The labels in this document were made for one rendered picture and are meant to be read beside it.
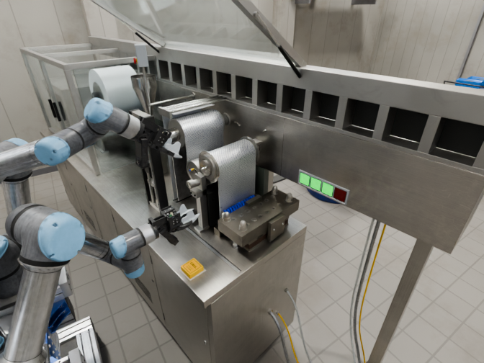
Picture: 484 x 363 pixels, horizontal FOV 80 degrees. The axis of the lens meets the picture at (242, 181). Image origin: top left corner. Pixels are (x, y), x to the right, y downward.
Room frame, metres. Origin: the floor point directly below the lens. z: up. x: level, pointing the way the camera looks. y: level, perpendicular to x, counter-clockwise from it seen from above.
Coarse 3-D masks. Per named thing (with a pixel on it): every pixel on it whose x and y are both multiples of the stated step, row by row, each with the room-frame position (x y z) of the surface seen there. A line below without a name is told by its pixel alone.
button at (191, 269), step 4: (192, 260) 0.90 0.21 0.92; (196, 260) 0.90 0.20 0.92; (184, 264) 0.87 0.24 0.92; (188, 264) 0.87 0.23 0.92; (192, 264) 0.87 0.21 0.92; (196, 264) 0.87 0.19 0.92; (200, 264) 0.87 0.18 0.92; (184, 268) 0.85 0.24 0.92; (188, 268) 0.85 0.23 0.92; (192, 268) 0.85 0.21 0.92; (196, 268) 0.85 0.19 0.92; (200, 268) 0.86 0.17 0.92; (184, 272) 0.85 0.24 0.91; (188, 272) 0.83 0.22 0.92; (192, 272) 0.83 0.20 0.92; (196, 272) 0.84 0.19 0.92; (188, 276) 0.83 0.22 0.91; (192, 276) 0.83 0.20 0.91
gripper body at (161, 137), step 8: (144, 120) 0.93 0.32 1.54; (144, 128) 0.93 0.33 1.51; (152, 128) 0.95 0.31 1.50; (160, 128) 0.95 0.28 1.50; (136, 136) 0.89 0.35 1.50; (144, 136) 0.93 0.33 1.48; (152, 136) 0.95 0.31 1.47; (160, 136) 0.95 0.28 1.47; (168, 136) 0.97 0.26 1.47; (152, 144) 0.93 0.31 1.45; (160, 144) 0.95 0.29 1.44
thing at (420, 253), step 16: (272, 176) 1.56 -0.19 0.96; (416, 240) 0.92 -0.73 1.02; (416, 256) 0.90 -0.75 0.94; (416, 272) 0.88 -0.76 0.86; (400, 288) 0.91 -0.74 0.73; (400, 304) 0.89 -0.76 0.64; (384, 320) 0.92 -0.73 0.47; (400, 320) 0.91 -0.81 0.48; (384, 336) 0.90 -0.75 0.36; (384, 352) 0.88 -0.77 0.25
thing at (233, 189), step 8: (248, 168) 1.23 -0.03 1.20; (232, 176) 1.16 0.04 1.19; (240, 176) 1.19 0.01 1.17; (248, 176) 1.23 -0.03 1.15; (224, 184) 1.12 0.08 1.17; (232, 184) 1.16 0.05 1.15; (240, 184) 1.19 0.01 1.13; (248, 184) 1.23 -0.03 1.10; (224, 192) 1.12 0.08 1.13; (232, 192) 1.16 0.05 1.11; (240, 192) 1.19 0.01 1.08; (248, 192) 1.23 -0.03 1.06; (224, 200) 1.12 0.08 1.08; (232, 200) 1.15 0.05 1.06; (240, 200) 1.19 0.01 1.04; (224, 208) 1.12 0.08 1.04
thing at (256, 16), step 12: (96, 0) 1.77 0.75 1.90; (240, 0) 1.01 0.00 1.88; (252, 12) 1.04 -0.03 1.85; (132, 24) 1.89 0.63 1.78; (264, 24) 1.06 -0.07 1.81; (276, 36) 1.12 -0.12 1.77; (156, 48) 2.02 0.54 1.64; (180, 48) 1.88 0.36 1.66; (288, 48) 1.18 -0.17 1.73; (264, 60) 1.39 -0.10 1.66; (276, 60) 1.34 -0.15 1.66; (288, 60) 1.16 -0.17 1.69; (300, 60) 1.23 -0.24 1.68
